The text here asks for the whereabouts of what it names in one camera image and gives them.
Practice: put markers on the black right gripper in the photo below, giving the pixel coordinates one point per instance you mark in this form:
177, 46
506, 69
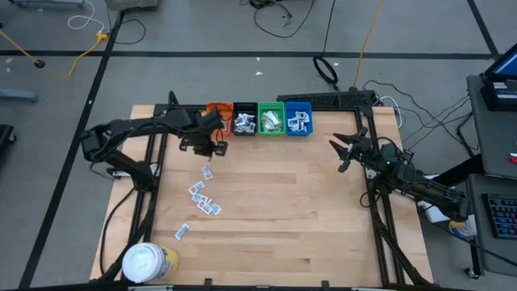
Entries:
365, 151

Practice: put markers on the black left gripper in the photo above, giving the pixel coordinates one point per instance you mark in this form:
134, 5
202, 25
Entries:
204, 146

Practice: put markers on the white packet black label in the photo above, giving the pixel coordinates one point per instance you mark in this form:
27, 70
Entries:
250, 128
182, 231
250, 118
241, 120
239, 129

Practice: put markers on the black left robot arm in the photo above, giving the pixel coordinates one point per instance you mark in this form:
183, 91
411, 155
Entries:
129, 127

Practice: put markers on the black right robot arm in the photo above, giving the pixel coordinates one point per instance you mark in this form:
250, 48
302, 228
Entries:
428, 190

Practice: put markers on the orange plastic bin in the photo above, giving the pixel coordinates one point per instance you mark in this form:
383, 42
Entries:
227, 106

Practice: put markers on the long black power strip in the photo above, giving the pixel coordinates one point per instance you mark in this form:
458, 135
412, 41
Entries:
323, 99

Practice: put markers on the black plastic bin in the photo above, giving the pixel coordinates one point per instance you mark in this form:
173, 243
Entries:
245, 107

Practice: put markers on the blue plastic bin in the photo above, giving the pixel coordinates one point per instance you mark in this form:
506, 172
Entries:
299, 106

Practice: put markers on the green plastic bin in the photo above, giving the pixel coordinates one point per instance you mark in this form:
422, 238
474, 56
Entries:
271, 106

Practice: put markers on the white lid yellow wipes canister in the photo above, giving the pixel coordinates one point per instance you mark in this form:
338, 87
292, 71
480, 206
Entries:
145, 262

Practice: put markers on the grey desk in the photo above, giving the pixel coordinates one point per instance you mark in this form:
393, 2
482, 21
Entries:
493, 254
493, 141

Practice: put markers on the black desktop device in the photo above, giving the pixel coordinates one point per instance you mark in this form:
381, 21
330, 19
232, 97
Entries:
497, 101

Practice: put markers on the grey equipment box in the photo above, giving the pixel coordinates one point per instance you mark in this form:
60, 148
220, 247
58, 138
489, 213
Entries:
131, 4

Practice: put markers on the small red object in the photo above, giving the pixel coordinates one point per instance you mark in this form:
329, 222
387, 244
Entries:
514, 158

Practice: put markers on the black backlit keyboard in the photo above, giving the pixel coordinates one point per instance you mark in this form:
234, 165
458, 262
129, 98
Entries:
503, 216

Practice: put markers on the open laptop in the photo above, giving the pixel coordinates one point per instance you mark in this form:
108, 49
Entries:
507, 66

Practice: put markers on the grey floor bar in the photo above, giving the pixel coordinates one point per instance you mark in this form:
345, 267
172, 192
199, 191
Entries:
18, 95

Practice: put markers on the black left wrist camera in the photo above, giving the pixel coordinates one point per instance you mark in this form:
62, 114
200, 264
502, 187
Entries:
212, 120

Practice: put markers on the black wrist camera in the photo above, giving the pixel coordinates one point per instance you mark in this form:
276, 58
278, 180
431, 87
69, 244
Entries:
391, 155
212, 120

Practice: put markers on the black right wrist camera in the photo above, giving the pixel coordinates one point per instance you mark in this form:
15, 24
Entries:
391, 155

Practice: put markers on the black aluminium table frame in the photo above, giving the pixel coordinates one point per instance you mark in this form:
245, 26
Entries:
161, 108

